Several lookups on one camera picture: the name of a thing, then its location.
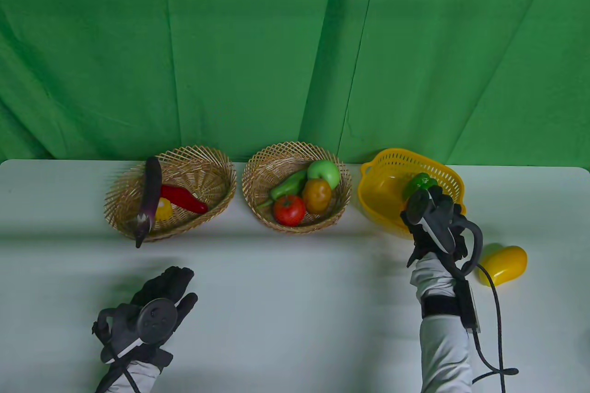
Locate person's right hand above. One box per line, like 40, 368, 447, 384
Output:
400, 187, 484, 276

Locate person's left hand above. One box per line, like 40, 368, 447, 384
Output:
92, 266, 199, 373

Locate green bell pepper object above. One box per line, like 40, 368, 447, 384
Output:
403, 173, 438, 201

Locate yellow plastic basket container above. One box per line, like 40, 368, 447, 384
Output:
358, 148, 466, 240

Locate yellow mango object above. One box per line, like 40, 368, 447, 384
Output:
478, 246, 528, 287

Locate red chili pepper object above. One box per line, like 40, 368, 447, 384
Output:
160, 185, 209, 215

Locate purple eggplant object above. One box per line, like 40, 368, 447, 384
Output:
135, 156, 163, 249

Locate oval wicker basket container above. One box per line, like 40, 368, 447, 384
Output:
104, 146, 237, 242

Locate green apple object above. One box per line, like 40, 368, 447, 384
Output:
307, 160, 341, 190

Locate brown pear object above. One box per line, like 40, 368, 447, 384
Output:
302, 178, 332, 215

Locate red tomato object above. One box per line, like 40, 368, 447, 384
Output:
273, 195, 307, 227

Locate round wicker basket container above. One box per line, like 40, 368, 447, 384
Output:
242, 141, 352, 234

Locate long green pepper object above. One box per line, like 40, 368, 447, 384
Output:
257, 170, 308, 208

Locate person's right forearm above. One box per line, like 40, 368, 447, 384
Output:
410, 252, 474, 393

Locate person's left forearm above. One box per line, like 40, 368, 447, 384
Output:
94, 358, 162, 393

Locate green background cloth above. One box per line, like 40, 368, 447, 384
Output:
0, 0, 590, 168

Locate black round tracker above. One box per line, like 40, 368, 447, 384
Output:
407, 190, 457, 255
111, 298, 178, 359

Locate black cable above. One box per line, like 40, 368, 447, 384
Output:
461, 218, 519, 393
91, 308, 141, 393

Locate black wrist camera unit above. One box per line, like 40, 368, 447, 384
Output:
456, 279, 482, 334

